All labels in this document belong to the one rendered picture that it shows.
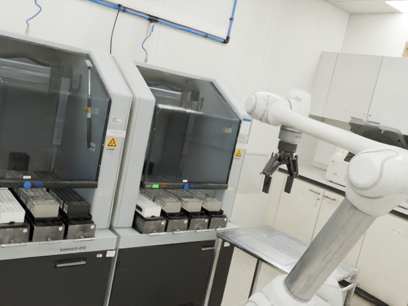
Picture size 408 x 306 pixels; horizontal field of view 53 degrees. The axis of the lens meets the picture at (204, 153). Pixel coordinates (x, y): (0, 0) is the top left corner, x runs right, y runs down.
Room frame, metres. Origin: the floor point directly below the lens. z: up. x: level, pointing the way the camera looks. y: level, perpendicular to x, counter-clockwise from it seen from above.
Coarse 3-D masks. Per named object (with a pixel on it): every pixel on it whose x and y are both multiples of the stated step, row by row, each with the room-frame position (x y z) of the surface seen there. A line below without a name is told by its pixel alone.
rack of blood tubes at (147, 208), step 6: (138, 198) 2.23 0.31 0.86; (144, 198) 2.25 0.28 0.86; (138, 204) 2.14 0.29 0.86; (144, 204) 2.14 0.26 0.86; (150, 204) 2.17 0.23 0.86; (138, 210) 2.13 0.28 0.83; (144, 210) 2.08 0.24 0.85; (150, 210) 2.09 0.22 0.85; (156, 210) 2.12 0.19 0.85; (144, 216) 2.08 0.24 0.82; (150, 216) 2.10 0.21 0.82
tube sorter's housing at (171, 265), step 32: (128, 64) 2.27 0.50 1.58; (224, 96) 2.64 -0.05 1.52; (128, 128) 2.05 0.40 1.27; (128, 160) 2.04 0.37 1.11; (128, 192) 2.06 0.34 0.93; (224, 192) 2.50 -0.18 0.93; (128, 224) 2.08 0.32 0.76; (128, 256) 2.00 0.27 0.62; (160, 256) 2.13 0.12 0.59; (192, 256) 2.28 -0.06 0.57; (224, 256) 2.44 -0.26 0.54; (128, 288) 2.02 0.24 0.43; (160, 288) 2.16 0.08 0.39; (192, 288) 2.31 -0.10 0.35; (224, 288) 2.49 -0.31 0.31
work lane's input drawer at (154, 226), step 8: (136, 216) 2.11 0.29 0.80; (152, 216) 2.10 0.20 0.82; (160, 216) 2.14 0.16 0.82; (136, 224) 2.09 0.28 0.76; (144, 224) 2.04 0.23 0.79; (152, 224) 2.07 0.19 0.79; (160, 224) 2.10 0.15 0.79; (144, 232) 2.05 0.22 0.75; (152, 232) 2.07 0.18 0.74; (160, 232) 2.11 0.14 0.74
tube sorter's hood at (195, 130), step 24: (144, 72) 2.36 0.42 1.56; (168, 72) 2.52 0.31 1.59; (168, 96) 2.26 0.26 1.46; (192, 96) 2.42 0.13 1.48; (216, 96) 2.59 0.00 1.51; (168, 120) 2.15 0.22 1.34; (192, 120) 2.25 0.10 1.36; (216, 120) 2.35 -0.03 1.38; (240, 120) 2.47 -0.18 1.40; (168, 144) 2.16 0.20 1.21; (192, 144) 2.27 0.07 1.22; (216, 144) 2.38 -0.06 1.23; (168, 168) 2.18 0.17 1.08; (192, 168) 2.29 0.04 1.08; (216, 168) 2.40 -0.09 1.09
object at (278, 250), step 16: (240, 240) 2.02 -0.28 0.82; (256, 240) 2.06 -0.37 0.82; (272, 240) 2.12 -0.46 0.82; (288, 240) 2.17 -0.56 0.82; (256, 256) 1.87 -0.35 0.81; (272, 256) 1.89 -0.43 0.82; (288, 256) 1.93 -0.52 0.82; (256, 272) 2.35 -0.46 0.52; (288, 272) 1.74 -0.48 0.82; (336, 272) 1.86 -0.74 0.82; (352, 272) 1.90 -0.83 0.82; (208, 288) 2.05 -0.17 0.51; (352, 288) 1.95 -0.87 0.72
